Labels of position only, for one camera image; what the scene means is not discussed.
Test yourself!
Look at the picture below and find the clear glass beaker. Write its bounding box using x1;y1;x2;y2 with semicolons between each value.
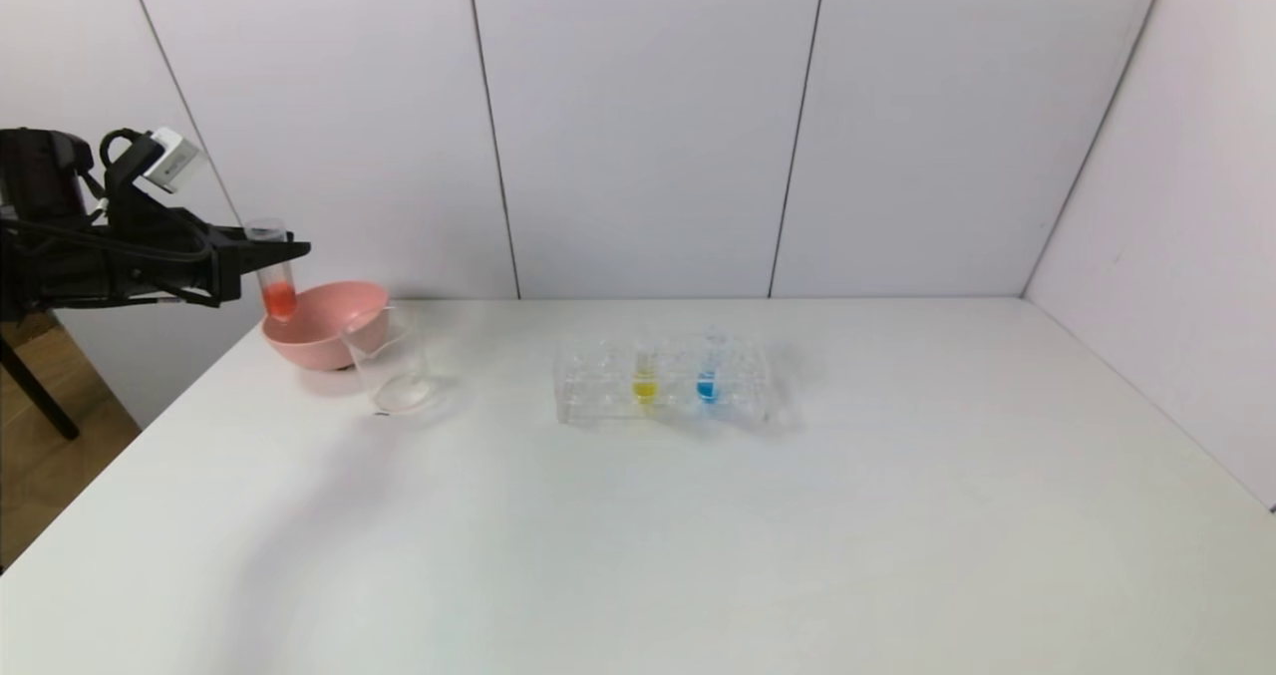
344;305;441;416

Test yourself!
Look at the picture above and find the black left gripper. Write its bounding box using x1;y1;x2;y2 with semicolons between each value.
105;223;312;309

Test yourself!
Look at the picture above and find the black metal stand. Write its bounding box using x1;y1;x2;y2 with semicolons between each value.
0;334;82;445

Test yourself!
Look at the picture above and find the test tube with yellow pigment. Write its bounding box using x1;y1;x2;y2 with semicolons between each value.
631;336;661;407

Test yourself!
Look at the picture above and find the pink plastic bowl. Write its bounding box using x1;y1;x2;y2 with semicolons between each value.
261;279;391;373

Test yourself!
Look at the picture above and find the test tube with red pigment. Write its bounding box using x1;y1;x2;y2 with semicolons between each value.
246;217;299;321

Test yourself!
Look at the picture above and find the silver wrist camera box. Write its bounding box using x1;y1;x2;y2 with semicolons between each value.
142;126;201;195

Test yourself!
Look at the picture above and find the clear acrylic test tube rack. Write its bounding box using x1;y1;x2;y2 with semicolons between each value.
553;329;775;428

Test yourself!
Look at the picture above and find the test tube with blue pigment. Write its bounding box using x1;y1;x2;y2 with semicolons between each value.
694;330;724;405

